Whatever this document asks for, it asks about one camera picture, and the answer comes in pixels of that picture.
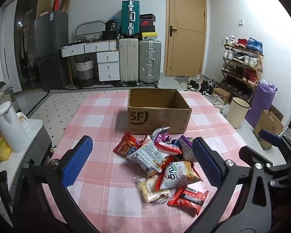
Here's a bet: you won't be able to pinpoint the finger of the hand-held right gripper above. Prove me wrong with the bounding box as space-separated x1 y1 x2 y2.
258 129 291 155
238 145 291 175

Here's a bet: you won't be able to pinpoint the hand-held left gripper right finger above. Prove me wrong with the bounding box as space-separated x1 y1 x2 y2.
192 136 274 233

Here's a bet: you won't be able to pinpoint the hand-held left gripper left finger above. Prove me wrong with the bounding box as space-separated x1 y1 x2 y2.
13 135 100 233

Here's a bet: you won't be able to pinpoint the white noodle snack bag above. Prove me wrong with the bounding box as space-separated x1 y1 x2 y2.
155 160 204 192

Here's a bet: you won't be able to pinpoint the red white small packet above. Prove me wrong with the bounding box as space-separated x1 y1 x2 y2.
155 142 183 155

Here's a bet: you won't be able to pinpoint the red chip bag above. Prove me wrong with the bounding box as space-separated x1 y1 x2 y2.
113 131 143 157

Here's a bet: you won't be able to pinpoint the silver purple snack packet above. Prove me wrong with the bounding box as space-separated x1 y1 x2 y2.
150 127 171 143

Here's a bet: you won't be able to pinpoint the large silver snack bag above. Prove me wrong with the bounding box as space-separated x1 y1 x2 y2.
126 135 174 175

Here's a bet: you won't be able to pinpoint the cardboard box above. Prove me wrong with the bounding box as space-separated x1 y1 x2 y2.
127 88 192 135

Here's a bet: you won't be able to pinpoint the cream cookie packet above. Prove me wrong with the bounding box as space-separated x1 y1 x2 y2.
136 175 171 208

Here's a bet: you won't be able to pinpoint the brown paper bag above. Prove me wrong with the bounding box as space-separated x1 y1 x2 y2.
253 110 285 150

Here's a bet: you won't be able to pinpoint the purple bag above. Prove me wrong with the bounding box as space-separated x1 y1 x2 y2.
245 80 277 128

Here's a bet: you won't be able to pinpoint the cream waste bin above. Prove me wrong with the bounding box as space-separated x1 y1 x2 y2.
226 97 252 129

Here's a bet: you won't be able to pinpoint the pink checked tablecloth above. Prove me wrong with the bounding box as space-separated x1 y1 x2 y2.
42 90 257 233

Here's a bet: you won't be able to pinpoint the white side cabinet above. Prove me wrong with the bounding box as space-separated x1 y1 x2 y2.
0 119 52 214

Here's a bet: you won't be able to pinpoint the small brown carton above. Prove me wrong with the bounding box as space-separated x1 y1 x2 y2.
212 87 231 105

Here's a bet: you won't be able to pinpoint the small white cup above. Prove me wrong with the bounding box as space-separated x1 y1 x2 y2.
16 112 29 131

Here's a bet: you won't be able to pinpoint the wooden shoe rack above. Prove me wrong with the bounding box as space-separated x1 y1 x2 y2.
221 35 265 102

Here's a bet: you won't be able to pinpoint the scattered loose shoes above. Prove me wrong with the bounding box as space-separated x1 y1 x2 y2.
186 74 225 113

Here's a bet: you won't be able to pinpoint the white electric kettle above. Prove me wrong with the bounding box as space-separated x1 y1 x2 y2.
0 101 29 153

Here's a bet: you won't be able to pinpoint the rows of stored sneakers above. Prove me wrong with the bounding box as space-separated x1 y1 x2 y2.
221 35 263 83

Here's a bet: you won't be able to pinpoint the grey white laundry basket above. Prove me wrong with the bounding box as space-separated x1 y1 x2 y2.
74 57 95 88

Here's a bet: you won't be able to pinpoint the beige suitcase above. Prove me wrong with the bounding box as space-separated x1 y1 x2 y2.
118 38 139 86

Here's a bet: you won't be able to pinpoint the dark grey fridge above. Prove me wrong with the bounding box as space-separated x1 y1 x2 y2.
35 11 69 91

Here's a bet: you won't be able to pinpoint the silver suitcase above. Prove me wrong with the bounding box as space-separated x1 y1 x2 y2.
138 39 162 86

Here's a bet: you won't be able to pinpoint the white desk with drawers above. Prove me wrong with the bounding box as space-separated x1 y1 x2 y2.
61 40 119 88

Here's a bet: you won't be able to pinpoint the black storage box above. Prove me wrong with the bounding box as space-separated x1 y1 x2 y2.
102 30 118 40

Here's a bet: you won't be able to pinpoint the dark glass wardrobe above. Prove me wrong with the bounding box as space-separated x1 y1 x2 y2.
14 0 43 91

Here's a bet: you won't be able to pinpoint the white curtain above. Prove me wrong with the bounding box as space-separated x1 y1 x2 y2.
0 2 22 93

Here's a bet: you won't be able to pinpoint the wooden door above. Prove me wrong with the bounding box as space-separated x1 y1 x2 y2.
165 0 207 77

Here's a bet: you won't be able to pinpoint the arched mirror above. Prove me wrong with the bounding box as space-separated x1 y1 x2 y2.
75 21 106 37

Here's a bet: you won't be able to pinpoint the black yellow shoe box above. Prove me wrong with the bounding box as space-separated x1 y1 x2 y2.
140 31 159 40

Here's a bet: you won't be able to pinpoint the teal suitcase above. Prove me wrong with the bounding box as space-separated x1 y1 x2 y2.
121 0 140 39

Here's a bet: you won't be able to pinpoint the folded brown cardboard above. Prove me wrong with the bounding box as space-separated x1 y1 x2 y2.
61 0 71 14

